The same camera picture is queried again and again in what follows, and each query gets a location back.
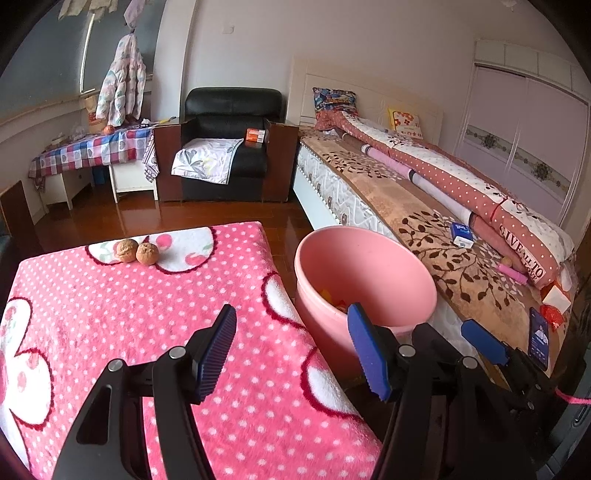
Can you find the white desk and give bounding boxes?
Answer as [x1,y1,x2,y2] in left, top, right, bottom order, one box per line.
[40,161,159,210]

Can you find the black leather armchair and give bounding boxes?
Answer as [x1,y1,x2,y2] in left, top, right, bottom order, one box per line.
[153,87,298,202]

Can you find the orange peel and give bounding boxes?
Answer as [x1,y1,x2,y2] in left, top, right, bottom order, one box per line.
[320,289,349,313]

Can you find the hanging pink hat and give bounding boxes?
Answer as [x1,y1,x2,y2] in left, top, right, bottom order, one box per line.
[123,0,146,30]

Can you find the hanging cream cardigan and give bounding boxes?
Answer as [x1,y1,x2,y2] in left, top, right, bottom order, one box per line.
[58,0,118,20]

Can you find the blue tissue pack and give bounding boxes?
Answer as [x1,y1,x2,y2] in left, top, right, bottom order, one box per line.
[450,222,475,249]

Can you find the rolled pink white blanket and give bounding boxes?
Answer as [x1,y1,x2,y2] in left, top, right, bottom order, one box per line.
[361,144,525,273]

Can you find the white wardrobe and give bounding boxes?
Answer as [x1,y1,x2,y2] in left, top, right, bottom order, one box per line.
[455,39,590,226]

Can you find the orange box on armrest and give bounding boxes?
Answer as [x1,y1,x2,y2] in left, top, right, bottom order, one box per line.
[245,128,267,144]

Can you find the hanging puffy floral jacket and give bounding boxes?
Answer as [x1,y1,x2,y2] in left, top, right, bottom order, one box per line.
[95,33,147,127]

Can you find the yellow floral pillow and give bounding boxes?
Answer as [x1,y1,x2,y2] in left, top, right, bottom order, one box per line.
[388,108,424,140]

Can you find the pink tube on bed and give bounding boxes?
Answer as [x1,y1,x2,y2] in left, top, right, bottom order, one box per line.
[497,263,529,285]

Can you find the white leaf pattern cushion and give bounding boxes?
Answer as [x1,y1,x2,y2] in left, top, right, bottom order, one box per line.
[170,138,243,185]

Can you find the pink polka dot blanket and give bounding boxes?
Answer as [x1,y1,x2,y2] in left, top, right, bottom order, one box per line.
[1,222,380,479]

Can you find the walnut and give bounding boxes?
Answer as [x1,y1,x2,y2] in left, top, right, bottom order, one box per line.
[135,242,160,266]
[114,238,138,263]

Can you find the brown leaf pattern blanket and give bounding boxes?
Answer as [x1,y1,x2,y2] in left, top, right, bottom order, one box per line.
[294,128,540,350]

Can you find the red polka dot quilt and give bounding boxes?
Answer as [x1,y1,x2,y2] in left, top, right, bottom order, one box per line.
[315,111,574,288]

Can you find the smartphone on bed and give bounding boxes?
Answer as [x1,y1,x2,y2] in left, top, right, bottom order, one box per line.
[528,307,550,371]

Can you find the checkered tablecloth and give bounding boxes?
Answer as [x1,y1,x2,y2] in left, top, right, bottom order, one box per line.
[28,127,153,188]

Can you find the left walnut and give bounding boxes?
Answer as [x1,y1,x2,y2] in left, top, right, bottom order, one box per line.
[114,238,138,263]

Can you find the colourful cartoon pillow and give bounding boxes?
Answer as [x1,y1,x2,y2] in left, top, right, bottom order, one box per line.
[312,87,359,116]

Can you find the bed with floral mattress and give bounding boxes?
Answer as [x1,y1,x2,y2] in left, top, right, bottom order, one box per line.
[287,57,575,350]

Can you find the pink plastic bucket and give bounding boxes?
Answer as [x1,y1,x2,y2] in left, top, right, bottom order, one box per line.
[294,226,438,383]

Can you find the right walnut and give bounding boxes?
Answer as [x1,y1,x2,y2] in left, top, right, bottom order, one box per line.
[135,242,160,266]

